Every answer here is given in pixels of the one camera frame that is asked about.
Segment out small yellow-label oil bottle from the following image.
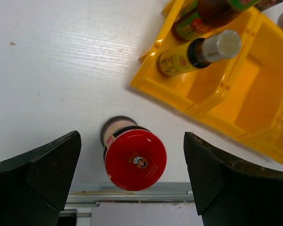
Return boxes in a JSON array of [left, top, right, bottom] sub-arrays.
[[157, 30, 241, 76]]

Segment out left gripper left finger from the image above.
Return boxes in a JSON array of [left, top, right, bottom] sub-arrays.
[[0, 131, 82, 226]]

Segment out front red-lid sauce jar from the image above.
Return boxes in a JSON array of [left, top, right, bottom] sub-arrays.
[[100, 115, 167, 191]]

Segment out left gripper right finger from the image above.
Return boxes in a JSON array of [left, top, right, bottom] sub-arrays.
[[183, 132, 283, 226]]

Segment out yellow-cap green-label sauce bottle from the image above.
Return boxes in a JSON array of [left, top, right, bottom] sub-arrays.
[[172, 0, 259, 41]]

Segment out aluminium table rail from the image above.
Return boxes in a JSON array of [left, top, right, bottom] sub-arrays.
[[57, 181, 194, 226]]

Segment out yellow three-compartment bin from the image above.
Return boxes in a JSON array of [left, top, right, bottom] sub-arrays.
[[130, 0, 283, 164]]

